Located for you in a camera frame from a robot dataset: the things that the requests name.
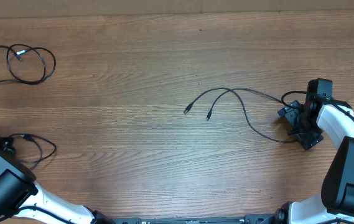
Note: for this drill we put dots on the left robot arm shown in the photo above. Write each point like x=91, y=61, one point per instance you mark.
x=21, y=196

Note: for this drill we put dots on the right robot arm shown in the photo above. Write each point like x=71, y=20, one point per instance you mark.
x=322, y=114

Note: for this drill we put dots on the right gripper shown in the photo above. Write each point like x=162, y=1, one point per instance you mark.
x=310, y=139

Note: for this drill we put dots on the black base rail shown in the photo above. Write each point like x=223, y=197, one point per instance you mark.
x=247, y=219

